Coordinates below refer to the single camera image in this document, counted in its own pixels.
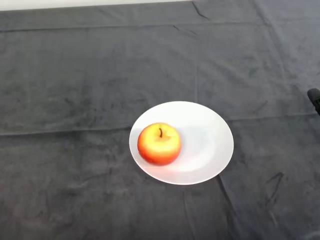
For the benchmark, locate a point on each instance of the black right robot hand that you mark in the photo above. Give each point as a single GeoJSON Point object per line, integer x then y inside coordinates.
{"type": "Point", "coordinates": [316, 98]}

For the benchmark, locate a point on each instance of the red yellow apple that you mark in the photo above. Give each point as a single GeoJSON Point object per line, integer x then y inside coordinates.
{"type": "Point", "coordinates": [160, 146]}

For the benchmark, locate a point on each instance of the white round plate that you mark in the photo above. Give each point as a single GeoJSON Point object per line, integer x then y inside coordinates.
{"type": "Point", "coordinates": [205, 142]}

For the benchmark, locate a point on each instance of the black cloth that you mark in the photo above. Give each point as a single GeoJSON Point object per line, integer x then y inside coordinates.
{"type": "Point", "coordinates": [160, 62]}

